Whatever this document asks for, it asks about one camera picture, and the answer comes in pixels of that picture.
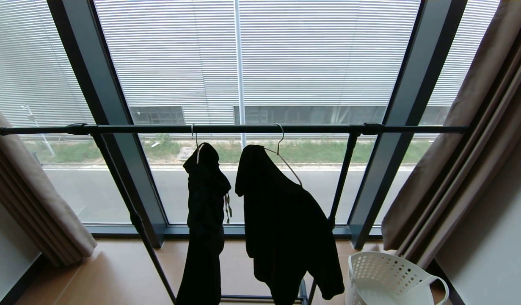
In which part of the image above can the black garment with pale cords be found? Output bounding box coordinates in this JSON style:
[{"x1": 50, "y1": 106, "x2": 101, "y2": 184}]
[{"x1": 176, "y1": 143, "x2": 232, "y2": 305}]

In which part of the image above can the brown curtain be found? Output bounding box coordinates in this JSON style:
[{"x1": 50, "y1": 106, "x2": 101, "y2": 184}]
[
  {"x1": 381, "y1": 0, "x2": 521, "y2": 269},
  {"x1": 0, "y1": 100, "x2": 98, "y2": 267}
]

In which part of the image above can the window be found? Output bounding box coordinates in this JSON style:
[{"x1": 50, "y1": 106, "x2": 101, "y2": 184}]
[{"x1": 0, "y1": 0, "x2": 502, "y2": 248}]

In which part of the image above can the pink clothes hanger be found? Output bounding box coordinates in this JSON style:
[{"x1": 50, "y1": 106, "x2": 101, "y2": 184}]
[
  {"x1": 190, "y1": 124, "x2": 206, "y2": 165},
  {"x1": 264, "y1": 123, "x2": 303, "y2": 187}
]

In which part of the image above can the black clothes rack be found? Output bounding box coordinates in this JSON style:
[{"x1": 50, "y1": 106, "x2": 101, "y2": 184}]
[{"x1": 0, "y1": 123, "x2": 466, "y2": 305}]

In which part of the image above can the white laundry basket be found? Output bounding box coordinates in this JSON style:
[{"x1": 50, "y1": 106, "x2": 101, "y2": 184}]
[{"x1": 347, "y1": 251, "x2": 450, "y2": 305}]

